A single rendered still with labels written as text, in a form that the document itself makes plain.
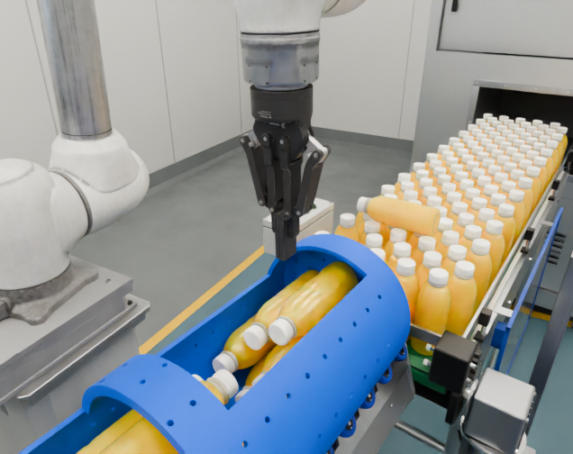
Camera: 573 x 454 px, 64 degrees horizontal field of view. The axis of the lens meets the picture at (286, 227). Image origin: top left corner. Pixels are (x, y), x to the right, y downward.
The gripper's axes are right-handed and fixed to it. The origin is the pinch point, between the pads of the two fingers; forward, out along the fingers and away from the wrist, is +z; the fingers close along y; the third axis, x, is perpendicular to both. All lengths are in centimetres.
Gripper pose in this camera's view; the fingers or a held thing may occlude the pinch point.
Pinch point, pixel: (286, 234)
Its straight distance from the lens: 63.6
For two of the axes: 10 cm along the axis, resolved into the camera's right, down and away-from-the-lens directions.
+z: 0.2, 8.9, 4.6
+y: 8.1, 2.6, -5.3
